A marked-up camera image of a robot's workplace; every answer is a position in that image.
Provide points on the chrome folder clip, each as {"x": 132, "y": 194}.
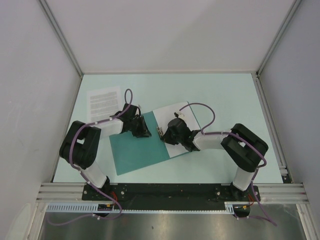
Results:
{"x": 160, "y": 131}

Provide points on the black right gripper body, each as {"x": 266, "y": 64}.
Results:
{"x": 176, "y": 139}

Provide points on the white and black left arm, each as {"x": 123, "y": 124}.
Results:
{"x": 80, "y": 145}

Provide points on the teal folder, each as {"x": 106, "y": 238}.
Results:
{"x": 131, "y": 153}

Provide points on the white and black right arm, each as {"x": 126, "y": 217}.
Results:
{"x": 243, "y": 146}

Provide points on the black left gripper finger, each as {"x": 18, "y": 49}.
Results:
{"x": 144, "y": 127}
{"x": 146, "y": 135}

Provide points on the grey slotted cable duct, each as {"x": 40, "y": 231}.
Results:
{"x": 105, "y": 208}

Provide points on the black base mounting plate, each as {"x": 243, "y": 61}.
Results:
{"x": 182, "y": 196}

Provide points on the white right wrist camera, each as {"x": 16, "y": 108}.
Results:
{"x": 179, "y": 115}

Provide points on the printed white paper sheet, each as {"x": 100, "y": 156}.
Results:
{"x": 102, "y": 103}

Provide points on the aluminium frame rail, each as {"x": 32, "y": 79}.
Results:
{"x": 270, "y": 193}

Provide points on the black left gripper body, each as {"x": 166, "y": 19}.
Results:
{"x": 137, "y": 124}

